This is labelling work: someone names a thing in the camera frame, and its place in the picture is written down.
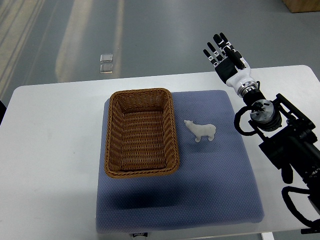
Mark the black white robotic hand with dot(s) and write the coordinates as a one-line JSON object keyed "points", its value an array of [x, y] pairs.
{"points": [[230, 65]]}

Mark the white bear figurine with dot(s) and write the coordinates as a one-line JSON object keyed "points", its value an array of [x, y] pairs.
{"points": [[200, 131]]}

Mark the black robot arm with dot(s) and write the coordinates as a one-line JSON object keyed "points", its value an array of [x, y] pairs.
{"points": [[287, 141]]}

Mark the brown wicker basket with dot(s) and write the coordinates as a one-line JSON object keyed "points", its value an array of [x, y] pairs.
{"points": [[141, 137]]}

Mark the wooden box corner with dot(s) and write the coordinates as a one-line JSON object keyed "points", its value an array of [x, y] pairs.
{"points": [[302, 6]]}

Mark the blue fabric cushion mat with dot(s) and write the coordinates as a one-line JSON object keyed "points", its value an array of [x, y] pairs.
{"points": [[214, 184]]}

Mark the lower floor metal plate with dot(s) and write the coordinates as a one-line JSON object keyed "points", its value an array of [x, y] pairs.
{"points": [[106, 68]]}

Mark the floor metal plate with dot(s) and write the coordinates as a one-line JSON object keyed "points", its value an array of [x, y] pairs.
{"points": [[106, 58], [106, 68]]}

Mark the upper floor metal plate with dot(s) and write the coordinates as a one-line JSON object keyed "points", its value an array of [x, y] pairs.
{"points": [[106, 58]]}

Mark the black control box under table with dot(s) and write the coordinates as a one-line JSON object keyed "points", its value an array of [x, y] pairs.
{"points": [[311, 230]]}

